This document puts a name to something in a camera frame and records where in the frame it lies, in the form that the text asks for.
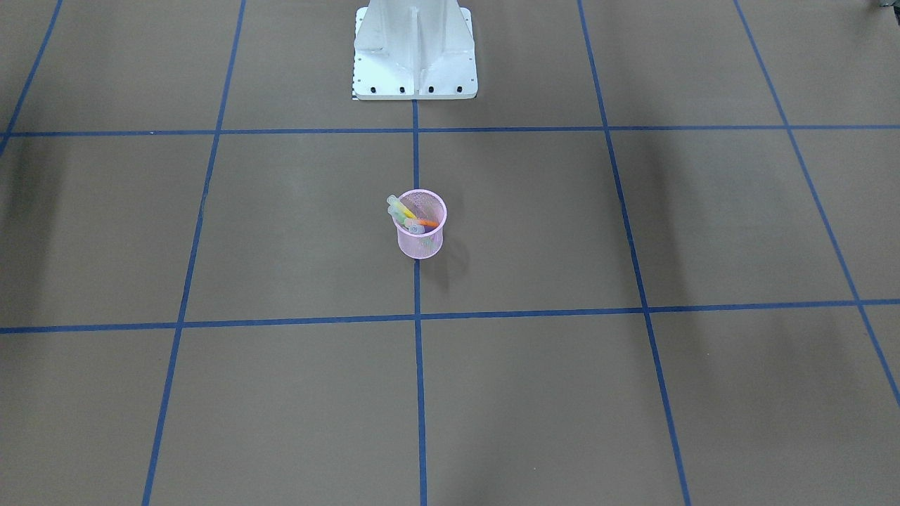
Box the purple highlighter pen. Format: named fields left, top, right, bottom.
left=405, top=222, right=427, bottom=235

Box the orange highlighter pen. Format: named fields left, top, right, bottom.
left=406, top=217, right=439, bottom=233

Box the green highlighter pen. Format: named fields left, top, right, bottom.
left=387, top=205, right=408, bottom=226

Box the yellow highlighter pen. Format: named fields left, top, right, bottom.
left=387, top=195, right=417, bottom=219

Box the pink mesh pen holder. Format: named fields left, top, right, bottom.
left=392, top=189, right=447, bottom=260

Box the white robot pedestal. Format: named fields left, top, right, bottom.
left=352, top=1, right=479, bottom=100

